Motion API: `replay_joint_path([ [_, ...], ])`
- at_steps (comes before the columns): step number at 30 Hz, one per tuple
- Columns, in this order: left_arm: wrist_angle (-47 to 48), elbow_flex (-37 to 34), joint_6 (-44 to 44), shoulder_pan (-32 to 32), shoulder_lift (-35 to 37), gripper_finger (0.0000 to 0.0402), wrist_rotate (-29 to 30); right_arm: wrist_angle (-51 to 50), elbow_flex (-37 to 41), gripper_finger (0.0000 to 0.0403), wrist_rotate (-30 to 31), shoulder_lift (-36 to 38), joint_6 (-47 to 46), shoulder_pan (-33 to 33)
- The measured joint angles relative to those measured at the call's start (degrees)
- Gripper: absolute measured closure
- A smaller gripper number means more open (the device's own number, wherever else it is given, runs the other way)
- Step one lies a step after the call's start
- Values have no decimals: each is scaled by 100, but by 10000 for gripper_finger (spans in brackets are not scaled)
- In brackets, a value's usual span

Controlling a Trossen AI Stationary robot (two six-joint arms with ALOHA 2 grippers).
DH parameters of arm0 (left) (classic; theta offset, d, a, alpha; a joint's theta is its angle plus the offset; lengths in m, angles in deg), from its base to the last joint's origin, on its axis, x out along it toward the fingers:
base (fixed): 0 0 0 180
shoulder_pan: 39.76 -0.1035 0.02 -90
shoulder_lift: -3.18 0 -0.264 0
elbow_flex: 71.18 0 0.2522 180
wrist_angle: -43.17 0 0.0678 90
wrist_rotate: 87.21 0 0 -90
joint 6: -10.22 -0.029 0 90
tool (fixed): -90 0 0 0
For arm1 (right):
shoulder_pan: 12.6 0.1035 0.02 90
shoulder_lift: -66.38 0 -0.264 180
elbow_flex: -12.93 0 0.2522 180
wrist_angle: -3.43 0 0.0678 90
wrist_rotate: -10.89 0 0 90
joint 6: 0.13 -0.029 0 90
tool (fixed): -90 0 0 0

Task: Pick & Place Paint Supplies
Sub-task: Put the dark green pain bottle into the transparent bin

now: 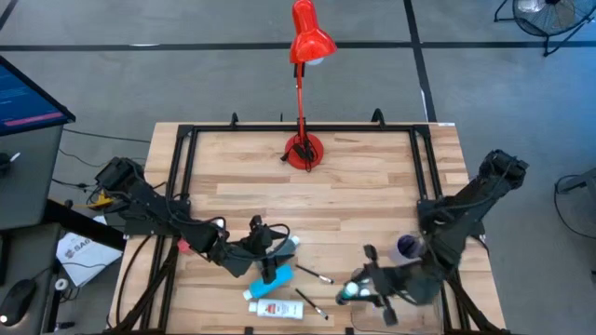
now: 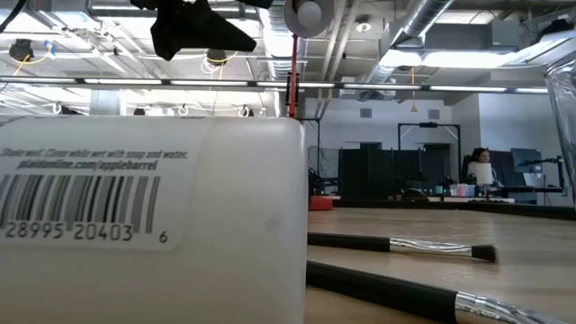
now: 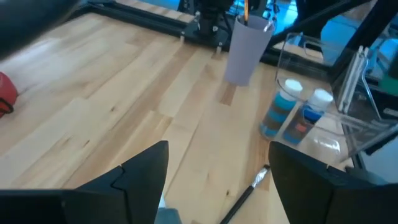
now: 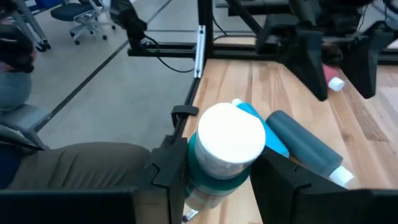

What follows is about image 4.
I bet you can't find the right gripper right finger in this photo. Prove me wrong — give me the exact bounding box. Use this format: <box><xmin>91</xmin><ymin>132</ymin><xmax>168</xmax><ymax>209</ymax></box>
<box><xmin>251</xmin><ymin>148</ymin><xmax>349</xmax><ymax>224</ymax></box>

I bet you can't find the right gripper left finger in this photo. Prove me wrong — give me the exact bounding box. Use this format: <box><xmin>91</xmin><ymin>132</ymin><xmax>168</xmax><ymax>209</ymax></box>
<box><xmin>119</xmin><ymin>139</ymin><xmax>188</xmax><ymax>224</ymax></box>

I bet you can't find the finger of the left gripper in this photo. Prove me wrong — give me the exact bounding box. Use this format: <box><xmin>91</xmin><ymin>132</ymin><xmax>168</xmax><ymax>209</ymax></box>
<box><xmin>340</xmin><ymin>27</ymin><xmax>396</xmax><ymax>99</ymax></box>
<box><xmin>289</xmin><ymin>29</ymin><xmax>329</xmax><ymax>102</ymax></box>

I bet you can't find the small teal paint bottle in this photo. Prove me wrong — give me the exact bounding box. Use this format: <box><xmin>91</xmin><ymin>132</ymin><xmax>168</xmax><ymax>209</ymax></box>
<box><xmin>185</xmin><ymin>102</ymin><xmax>267</xmax><ymax>212</ymax></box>

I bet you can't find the red paint bottle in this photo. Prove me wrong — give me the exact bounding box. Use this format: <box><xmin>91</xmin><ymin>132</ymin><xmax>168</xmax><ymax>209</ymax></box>
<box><xmin>322</xmin><ymin>63</ymin><xmax>346</xmax><ymax>93</ymax></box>

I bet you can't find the light blue paint bottle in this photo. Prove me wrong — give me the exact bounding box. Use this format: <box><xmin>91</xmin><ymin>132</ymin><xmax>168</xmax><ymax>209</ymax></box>
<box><xmin>231</xmin><ymin>98</ymin><xmax>290</xmax><ymax>159</ymax></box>

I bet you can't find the dark slate paint bottle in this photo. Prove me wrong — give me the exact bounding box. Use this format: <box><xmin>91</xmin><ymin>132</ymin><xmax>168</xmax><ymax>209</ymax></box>
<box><xmin>266</xmin><ymin>110</ymin><xmax>355</xmax><ymax>189</ymax></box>

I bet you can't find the black table clamp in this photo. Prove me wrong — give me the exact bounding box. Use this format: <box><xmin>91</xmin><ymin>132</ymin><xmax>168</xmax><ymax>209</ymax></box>
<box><xmin>170</xmin><ymin>105</ymin><xmax>200</xmax><ymax>128</ymax></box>

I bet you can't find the person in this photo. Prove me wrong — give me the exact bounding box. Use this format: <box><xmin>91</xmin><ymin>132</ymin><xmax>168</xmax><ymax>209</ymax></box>
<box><xmin>0</xmin><ymin>24</ymin><xmax>153</xmax><ymax>191</ymax></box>

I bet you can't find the grey chair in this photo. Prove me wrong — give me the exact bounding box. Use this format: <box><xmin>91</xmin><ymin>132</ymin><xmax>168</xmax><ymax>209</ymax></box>
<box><xmin>0</xmin><ymin>104</ymin><xmax>52</xmax><ymax>151</ymax></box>

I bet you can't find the dark office chair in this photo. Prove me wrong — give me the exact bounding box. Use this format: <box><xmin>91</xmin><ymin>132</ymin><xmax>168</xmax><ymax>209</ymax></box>
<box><xmin>50</xmin><ymin>0</ymin><xmax>118</xmax><ymax>46</ymax></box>

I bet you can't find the black table frame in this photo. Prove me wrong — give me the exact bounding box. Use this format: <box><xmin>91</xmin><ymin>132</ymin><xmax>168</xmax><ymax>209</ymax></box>
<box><xmin>127</xmin><ymin>0</ymin><xmax>398</xmax><ymax>150</ymax></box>

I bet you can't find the silver aluminium bracket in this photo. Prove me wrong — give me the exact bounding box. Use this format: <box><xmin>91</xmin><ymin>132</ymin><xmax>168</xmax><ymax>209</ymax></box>
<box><xmin>193</xmin><ymin>24</ymin><xmax>207</xmax><ymax>78</ymax></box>

